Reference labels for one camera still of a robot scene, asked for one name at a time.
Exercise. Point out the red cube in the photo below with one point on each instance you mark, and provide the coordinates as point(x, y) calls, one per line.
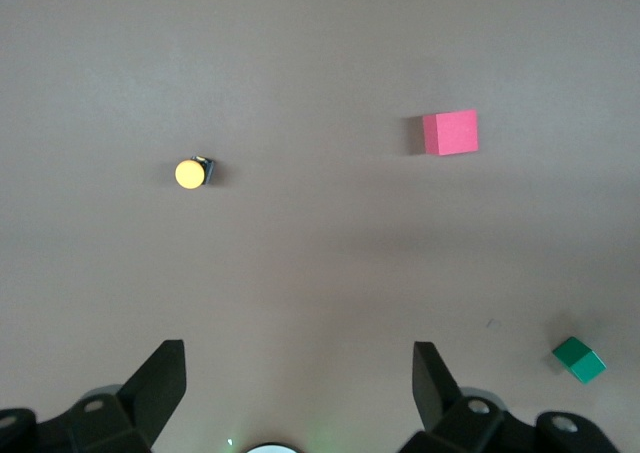
point(455, 133)

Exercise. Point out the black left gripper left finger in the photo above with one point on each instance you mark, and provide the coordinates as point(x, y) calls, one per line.
point(145, 398)

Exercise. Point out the brown table cover sheet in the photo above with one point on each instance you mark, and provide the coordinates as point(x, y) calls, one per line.
point(200, 273)

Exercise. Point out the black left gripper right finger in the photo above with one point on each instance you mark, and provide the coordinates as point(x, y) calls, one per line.
point(440, 403)

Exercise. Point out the yellow push button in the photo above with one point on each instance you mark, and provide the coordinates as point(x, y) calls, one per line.
point(190, 174)

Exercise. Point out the green cube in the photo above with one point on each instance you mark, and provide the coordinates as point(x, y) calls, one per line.
point(580, 362)

